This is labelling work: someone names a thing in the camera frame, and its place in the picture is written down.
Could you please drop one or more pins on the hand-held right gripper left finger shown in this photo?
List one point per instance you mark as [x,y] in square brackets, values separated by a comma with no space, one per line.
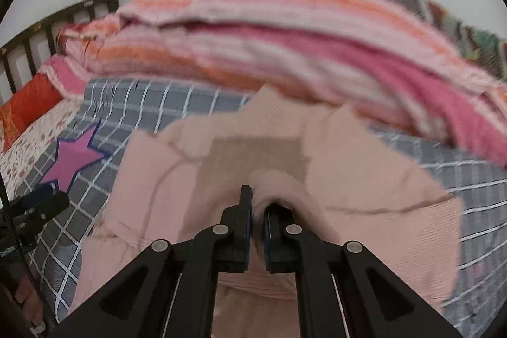
[247,237]

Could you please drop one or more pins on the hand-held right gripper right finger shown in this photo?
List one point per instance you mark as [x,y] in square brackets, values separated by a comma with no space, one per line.
[268,241]

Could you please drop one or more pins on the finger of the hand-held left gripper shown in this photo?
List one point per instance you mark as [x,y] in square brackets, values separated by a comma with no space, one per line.
[39,190]
[51,205]

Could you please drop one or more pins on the pink knit sweater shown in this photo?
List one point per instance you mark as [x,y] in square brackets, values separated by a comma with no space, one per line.
[356,179]

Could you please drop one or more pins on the person's left hand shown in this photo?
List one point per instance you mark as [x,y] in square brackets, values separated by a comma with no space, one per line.
[27,302]

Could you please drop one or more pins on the red pillow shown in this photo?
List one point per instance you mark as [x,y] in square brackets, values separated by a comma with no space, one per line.
[27,104]

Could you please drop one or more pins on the grey checked star blanket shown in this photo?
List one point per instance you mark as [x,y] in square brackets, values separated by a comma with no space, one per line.
[119,104]

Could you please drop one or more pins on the dark wooden headboard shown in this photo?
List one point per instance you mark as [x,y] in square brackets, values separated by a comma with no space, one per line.
[99,3]

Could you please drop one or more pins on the pink striped quilt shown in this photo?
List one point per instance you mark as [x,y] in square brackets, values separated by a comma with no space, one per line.
[277,29]

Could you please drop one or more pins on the floral patchwork quilt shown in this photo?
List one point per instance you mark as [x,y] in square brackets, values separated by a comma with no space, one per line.
[479,41]

